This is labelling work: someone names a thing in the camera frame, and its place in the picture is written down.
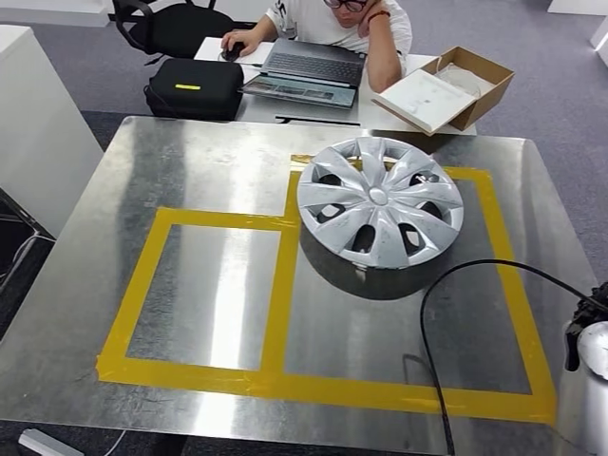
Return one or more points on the white cabinet panel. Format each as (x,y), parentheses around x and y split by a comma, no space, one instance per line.
(40,119)

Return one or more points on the white power strip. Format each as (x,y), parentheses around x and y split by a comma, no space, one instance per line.
(47,444)

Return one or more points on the grey laptop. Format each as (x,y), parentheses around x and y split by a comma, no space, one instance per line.
(313,66)

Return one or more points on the silver wheel hubcap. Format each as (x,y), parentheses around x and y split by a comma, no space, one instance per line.
(375,220)

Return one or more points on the black pen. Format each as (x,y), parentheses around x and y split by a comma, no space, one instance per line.
(316,119)

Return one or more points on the black office chair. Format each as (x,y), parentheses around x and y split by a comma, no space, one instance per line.
(182,28)

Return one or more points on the white foam board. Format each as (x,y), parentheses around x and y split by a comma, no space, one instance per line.
(422,100)

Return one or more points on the black case with yellow label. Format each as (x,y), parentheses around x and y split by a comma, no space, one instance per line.
(194,91)

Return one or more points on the yellow tape grid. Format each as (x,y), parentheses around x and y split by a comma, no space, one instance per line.
(285,283)

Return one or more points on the brown cardboard box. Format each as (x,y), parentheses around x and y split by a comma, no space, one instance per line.
(489,82)

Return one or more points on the black computer mouse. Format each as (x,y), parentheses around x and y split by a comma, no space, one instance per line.
(234,51)

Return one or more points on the person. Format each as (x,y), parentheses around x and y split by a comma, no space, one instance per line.
(313,22)

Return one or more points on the white low platform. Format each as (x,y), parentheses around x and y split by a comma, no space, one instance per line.
(602,41)

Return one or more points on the white mouse pad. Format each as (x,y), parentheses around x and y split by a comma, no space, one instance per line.
(209,50)

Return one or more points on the stainless steel workbench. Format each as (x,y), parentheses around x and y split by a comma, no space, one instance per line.
(190,176)

